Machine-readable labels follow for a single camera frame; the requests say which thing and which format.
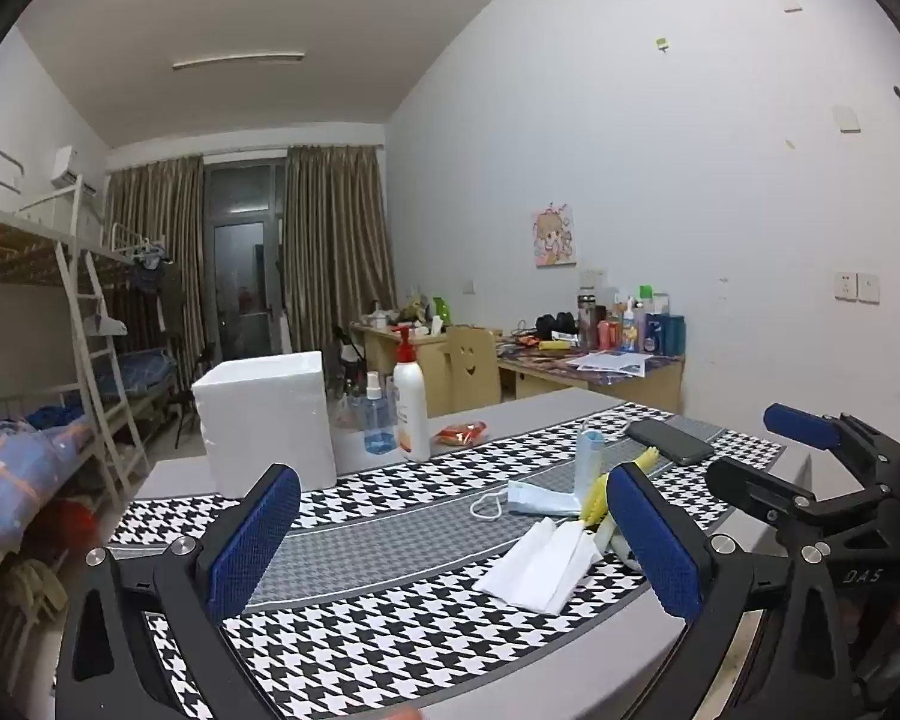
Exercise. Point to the printed paper sheets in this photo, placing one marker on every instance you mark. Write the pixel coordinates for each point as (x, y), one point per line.
(607, 362)

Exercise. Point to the translucent white tube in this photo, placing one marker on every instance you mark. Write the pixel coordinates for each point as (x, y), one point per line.
(619, 540)

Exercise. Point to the dark thermos bottle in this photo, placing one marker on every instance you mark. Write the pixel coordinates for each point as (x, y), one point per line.
(586, 322)

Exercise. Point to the wooden chair smiley cutout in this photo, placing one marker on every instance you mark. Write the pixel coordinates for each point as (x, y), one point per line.
(472, 371)

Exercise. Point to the houndstooth table runner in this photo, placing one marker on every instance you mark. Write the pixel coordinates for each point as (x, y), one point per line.
(390, 615)

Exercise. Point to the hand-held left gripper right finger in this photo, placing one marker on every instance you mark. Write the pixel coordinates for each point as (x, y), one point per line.
(660, 547)

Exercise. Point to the brown striped curtain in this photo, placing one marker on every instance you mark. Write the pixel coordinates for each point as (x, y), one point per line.
(154, 225)
(337, 240)

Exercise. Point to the blue face mask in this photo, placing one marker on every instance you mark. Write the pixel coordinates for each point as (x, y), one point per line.
(540, 499)
(589, 461)

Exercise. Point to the row of toiletry bottles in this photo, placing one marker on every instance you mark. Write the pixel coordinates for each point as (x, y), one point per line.
(645, 326)

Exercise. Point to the white pump bottle red cap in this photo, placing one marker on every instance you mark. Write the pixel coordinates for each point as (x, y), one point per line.
(412, 405)

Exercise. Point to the white metal bunk bed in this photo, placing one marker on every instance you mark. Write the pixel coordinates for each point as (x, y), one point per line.
(131, 382)
(15, 255)

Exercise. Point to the black phone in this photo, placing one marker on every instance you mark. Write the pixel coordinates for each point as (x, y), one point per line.
(667, 439)

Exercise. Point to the ceiling tube light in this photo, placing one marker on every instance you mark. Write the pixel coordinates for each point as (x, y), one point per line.
(236, 61)

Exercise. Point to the cartoon wall poster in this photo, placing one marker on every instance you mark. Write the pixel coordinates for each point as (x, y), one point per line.
(553, 236)

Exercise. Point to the blue checked bedding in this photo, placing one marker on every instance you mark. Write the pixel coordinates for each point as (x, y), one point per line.
(146, 373)

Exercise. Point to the wooden desk patterned cover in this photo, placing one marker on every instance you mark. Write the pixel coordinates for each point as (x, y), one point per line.
(660, 382)

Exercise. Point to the white air conditioner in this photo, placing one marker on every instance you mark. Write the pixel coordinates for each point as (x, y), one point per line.
(71, 169)

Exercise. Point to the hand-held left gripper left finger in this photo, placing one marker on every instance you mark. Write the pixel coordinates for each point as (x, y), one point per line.
(255, 540)

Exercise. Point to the hanging dark clothes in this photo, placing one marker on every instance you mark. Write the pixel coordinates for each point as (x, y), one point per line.
(152, 270)

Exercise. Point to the black headphones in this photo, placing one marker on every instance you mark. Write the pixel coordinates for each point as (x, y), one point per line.
(556, 325)

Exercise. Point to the blue orange quilt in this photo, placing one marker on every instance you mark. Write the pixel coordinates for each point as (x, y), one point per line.
(22, 472)

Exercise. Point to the green bag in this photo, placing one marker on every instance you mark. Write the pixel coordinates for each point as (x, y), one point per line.
(441, 310)

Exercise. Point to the glass balcony door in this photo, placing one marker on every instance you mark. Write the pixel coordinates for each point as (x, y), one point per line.
(244, 262)

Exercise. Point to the red snack packet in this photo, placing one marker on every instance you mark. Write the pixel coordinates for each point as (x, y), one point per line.
(461, 433)

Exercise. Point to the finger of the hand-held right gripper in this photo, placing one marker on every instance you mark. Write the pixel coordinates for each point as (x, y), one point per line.
(750, 491)
(799, 424)

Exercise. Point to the white tissue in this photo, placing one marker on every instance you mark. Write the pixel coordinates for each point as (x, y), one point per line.
(532, 570)

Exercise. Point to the white foam box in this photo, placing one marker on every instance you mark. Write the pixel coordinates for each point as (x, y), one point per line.
(262, 420)

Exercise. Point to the plain wooden desk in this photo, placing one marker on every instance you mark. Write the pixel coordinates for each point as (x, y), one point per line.
(390, 360)

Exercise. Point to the white metal bed ladder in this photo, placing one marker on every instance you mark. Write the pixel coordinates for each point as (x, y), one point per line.
(82, 330)

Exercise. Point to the yellow object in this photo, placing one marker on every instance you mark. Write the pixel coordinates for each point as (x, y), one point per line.
(553, 346)

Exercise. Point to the red plastic bag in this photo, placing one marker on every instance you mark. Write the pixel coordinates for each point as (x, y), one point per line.
(67, 525)

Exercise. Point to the yellow foam net sleeve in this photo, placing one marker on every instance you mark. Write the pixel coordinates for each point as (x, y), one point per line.
(596, 502)

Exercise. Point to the blue spray bottle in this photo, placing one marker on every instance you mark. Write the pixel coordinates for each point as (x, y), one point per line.
(379, 427)

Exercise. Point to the white wall socket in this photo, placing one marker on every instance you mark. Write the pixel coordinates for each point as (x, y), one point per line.
(592, 277)
(868, 288)
(844, 285)

